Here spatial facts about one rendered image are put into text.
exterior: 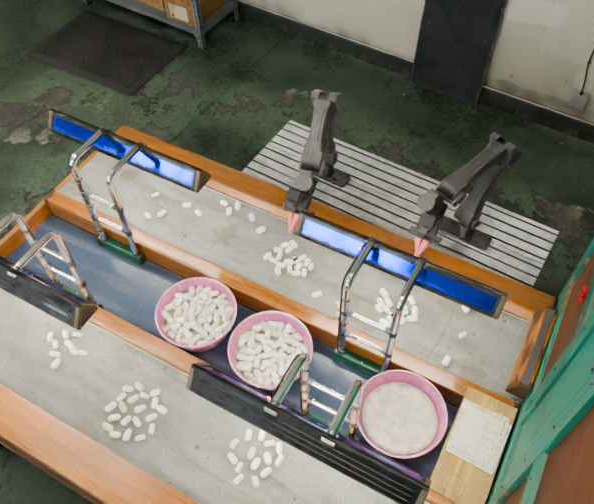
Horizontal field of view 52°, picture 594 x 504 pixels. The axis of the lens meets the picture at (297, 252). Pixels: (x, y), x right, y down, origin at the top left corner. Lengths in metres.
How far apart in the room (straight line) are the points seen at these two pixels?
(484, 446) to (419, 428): 0.19
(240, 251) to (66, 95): 2.31
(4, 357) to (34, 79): 2.60
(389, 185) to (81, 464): 1.49
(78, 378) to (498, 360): 1.30
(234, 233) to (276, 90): 1.89
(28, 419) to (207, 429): 0.52
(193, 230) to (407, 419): 1.00
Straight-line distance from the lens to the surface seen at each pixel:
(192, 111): 3.89
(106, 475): 1.87
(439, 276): 1.71
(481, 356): 2.02
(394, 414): 1.89
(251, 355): 1.95
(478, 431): 1.87
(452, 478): 1.81
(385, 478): 1.45
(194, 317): 2.05
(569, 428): 1.24
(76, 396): 2.01
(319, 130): 2.12
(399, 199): 2.44
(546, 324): 1.99
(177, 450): 1.87
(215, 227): 2.26
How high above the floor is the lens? 2.47
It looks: 53 degrees down
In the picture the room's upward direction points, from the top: 2 degrees counter-clockwise
